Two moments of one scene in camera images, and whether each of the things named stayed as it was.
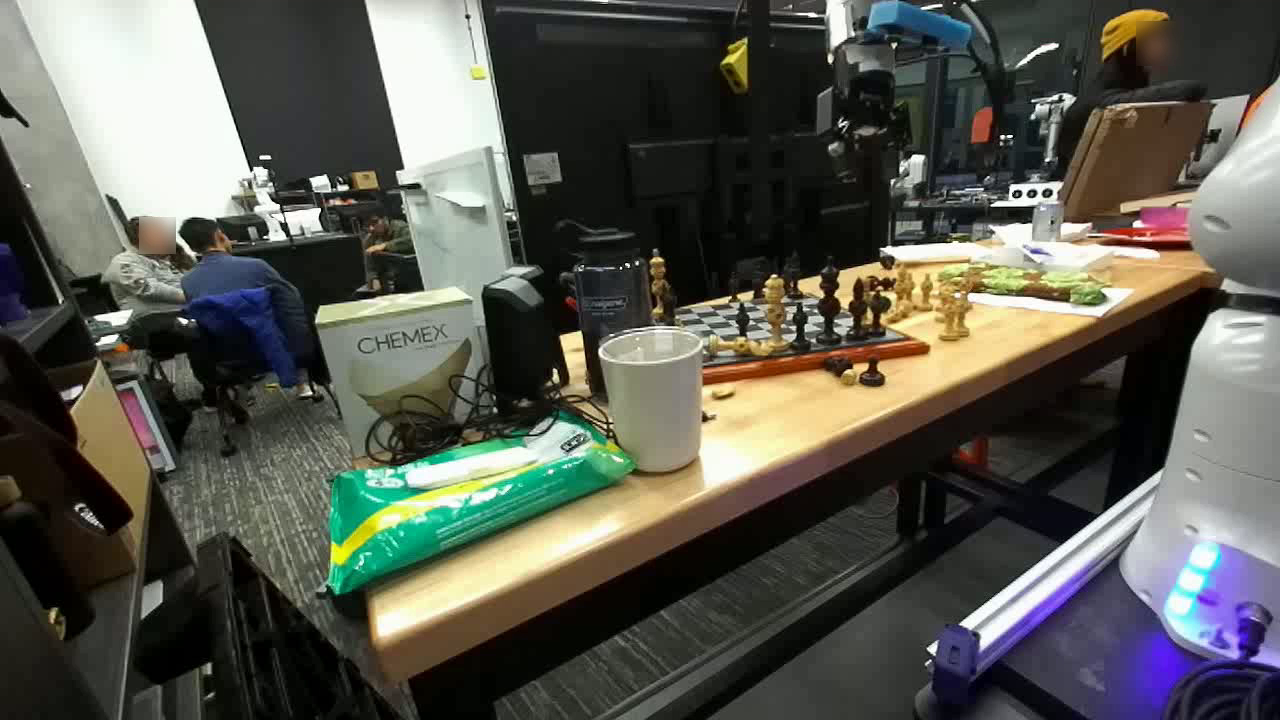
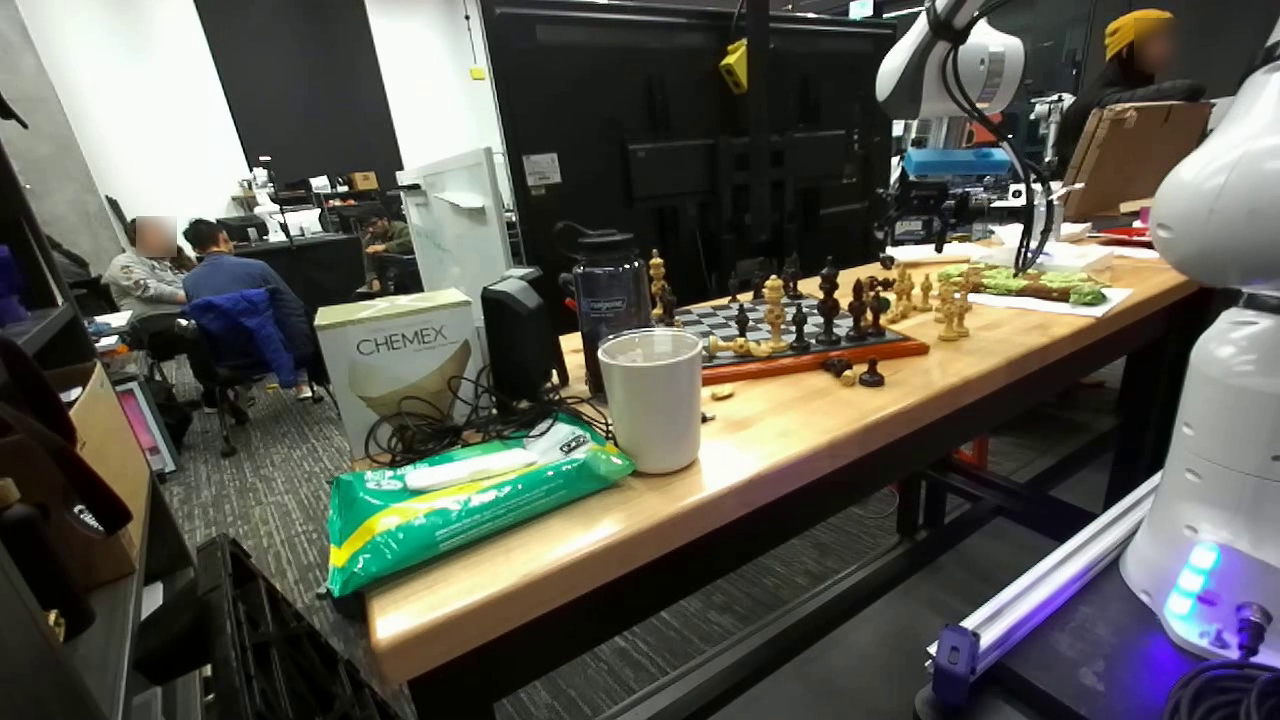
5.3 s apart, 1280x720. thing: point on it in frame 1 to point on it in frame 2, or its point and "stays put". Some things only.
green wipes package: (395, 509) stays put
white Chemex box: (402, 358) stays put
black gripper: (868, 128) to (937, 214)
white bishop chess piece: (905, 292) stays put
